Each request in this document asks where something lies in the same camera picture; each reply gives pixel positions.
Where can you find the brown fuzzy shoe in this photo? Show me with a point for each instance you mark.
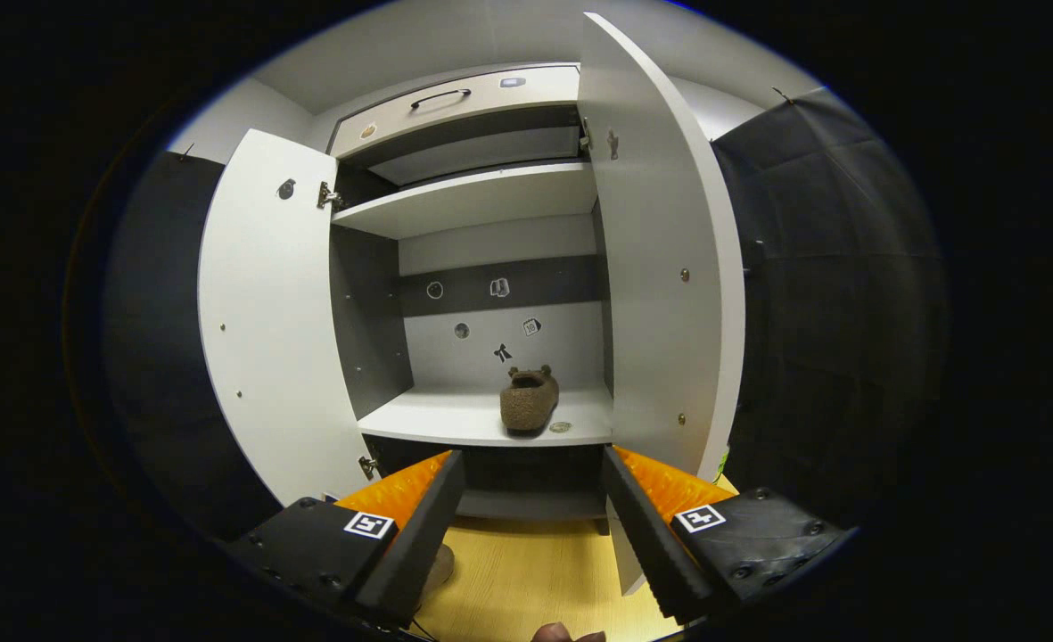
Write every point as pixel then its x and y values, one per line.
pixel 529 406
pixel 442 566

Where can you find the white cabinet drawer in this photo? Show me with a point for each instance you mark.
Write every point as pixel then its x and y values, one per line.
pixel 473 107

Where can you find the white shoe cabinet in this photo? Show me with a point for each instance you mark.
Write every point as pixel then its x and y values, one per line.
pixel 490 245

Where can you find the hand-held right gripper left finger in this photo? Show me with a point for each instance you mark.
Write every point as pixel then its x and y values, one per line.
pixel 423 526

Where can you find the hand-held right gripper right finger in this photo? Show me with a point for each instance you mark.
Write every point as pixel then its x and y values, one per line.
pixel 642 535

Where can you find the black backdrop cloth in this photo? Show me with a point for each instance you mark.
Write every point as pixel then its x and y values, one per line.
pixel 838 312
pixel 156 339

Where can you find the white cabinet door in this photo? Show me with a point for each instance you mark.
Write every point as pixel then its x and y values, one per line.
pixel 272 330
pixel 660 267

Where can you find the white cabinet shelf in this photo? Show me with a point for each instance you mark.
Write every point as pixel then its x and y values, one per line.
pixel 437 417
pixel 473 201

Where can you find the green bottle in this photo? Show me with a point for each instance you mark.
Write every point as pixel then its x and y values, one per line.
pixel 722 464

